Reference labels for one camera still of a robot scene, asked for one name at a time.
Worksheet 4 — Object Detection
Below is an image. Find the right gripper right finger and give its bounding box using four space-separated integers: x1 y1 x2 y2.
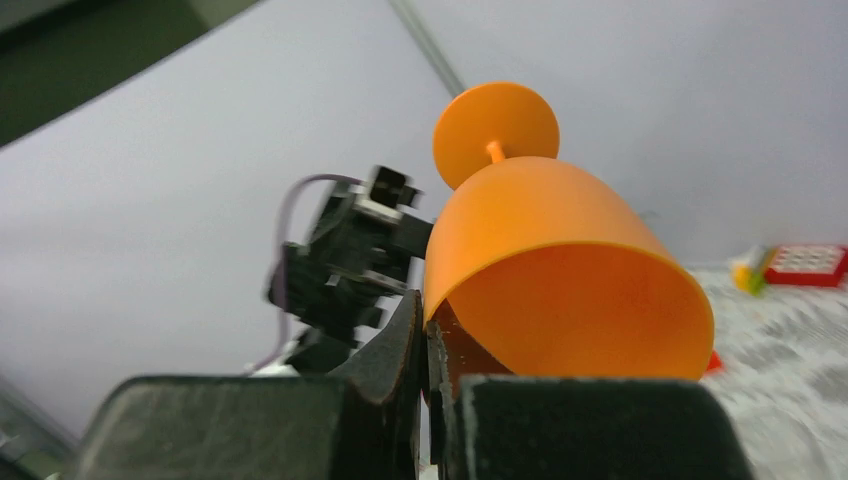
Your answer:
426 324 754 479

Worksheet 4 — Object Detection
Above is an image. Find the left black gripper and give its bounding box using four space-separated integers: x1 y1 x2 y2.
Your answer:
266 166 433 371

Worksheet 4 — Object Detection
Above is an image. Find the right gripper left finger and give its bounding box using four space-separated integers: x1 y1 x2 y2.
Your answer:
66 290 423 479

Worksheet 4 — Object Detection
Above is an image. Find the orange wine glass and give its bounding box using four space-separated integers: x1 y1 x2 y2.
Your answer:
423 82 715 381

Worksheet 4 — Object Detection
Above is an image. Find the red curved block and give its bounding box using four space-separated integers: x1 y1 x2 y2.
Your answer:
704 351 724 376

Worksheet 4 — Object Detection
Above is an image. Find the floral tablecloth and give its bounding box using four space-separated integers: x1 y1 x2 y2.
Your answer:
692 268 847 479

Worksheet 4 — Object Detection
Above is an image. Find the red white block toy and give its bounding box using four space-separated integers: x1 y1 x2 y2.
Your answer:
729 244 847 296

